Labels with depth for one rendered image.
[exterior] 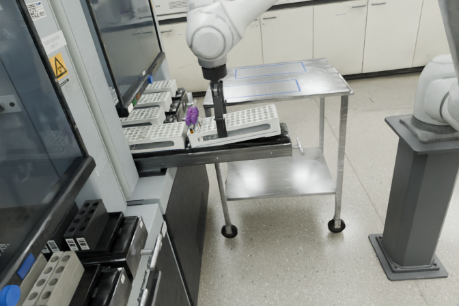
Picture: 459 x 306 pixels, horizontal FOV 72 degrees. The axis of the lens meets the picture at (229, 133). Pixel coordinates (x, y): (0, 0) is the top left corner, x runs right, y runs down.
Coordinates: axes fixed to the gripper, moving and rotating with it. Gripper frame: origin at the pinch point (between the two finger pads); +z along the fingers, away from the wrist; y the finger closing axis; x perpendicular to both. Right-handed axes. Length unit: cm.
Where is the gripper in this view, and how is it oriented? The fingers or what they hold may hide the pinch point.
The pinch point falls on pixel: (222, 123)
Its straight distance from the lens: 104.8
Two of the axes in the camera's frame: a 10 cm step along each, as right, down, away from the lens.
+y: 0.1, -5.0, 8.7
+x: -9.9, 1.0, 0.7
